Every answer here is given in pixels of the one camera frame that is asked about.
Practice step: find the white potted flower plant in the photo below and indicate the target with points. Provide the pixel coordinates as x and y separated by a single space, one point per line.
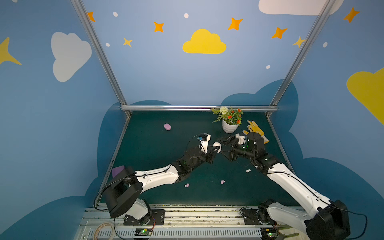
231 118

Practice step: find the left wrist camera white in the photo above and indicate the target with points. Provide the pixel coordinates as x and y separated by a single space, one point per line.
204 142

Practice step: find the yellow work glove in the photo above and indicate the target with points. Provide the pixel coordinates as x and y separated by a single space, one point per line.
252 127

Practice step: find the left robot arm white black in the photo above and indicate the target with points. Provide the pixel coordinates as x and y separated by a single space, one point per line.
124 189

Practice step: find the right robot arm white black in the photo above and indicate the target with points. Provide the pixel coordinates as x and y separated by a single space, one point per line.
321 218

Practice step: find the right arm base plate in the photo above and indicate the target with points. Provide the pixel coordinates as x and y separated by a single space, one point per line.
256 217

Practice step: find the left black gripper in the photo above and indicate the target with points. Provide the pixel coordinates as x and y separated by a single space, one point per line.
208 153

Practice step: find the purple earbud charging case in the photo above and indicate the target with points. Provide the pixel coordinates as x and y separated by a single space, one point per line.
167 126

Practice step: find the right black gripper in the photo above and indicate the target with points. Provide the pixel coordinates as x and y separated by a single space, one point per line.
235 148

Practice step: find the white earbud charging case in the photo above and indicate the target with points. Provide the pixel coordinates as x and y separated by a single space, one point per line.
217 147

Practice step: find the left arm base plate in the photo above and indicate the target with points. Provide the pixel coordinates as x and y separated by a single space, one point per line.
150 216

